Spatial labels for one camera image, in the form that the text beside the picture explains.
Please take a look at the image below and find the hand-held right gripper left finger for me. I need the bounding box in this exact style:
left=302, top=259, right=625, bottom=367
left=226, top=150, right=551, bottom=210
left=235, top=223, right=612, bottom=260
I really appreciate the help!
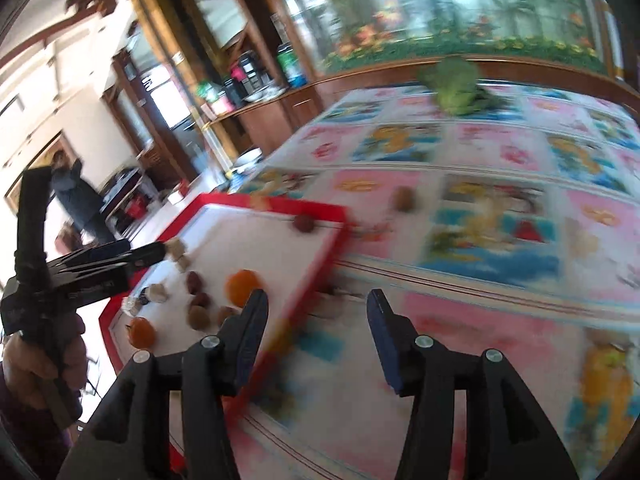
left=57, top=288, right=271, bottom=480

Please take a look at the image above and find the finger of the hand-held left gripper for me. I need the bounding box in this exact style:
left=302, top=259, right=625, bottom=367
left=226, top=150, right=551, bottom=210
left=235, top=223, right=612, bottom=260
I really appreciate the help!
left=47, top=239, right=132, bottom=274
left=65, top=241, right=169, bottom=287

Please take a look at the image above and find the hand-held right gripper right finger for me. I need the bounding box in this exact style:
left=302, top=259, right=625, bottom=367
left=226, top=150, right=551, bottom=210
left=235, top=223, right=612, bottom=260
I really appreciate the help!
left=366, top=288, right=581, bottom=480

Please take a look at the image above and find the orange mandarin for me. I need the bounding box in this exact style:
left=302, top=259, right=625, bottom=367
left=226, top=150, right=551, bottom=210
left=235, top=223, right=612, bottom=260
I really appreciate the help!
left=225, top=269, right=262, bottom=308
left=127, top=317, right=157, bottom=350

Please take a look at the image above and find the red-rimmed white tray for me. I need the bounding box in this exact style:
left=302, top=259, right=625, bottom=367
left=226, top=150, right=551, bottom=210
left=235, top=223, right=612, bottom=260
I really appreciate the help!
left=99, top=192, right=351, bottom=466

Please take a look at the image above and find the person's left forearm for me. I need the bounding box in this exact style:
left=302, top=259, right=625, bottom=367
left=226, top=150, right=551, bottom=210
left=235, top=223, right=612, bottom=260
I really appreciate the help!
left=0, top=365, right=76, bottom=480

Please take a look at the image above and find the person's left hand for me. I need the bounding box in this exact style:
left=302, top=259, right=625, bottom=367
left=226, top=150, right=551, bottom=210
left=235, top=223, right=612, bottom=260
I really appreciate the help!
left=4, top=311, right=88, bottom=391

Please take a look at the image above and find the dark bench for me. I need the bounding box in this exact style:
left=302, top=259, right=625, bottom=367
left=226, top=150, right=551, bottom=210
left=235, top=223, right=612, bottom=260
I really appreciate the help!
left=102, top=167, right=146, bottom=231

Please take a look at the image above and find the colourful printed tablecloth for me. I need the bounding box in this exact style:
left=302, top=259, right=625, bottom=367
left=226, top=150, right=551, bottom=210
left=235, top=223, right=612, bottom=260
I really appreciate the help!
left=170, top=82, right=640, bottom=480

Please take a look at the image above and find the tall wooden shelf unit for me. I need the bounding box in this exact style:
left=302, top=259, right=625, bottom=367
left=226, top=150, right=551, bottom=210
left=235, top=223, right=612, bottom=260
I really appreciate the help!
left=112, top=0, right=321, bottom=171

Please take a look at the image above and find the large green plastic bottle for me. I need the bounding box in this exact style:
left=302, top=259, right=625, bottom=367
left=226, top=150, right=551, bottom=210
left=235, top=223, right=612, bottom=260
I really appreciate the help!
left=277, top=45, right=308, bottom=86

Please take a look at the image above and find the green broccoli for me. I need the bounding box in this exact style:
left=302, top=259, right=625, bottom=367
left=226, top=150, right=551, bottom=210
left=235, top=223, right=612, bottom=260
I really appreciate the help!
left=417, top=56, right=493, bottom=116

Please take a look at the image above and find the flower garden wall mural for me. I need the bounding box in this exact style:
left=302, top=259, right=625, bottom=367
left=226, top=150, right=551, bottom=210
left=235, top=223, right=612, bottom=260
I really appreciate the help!
left=265, top=0, right=616, bottom=76

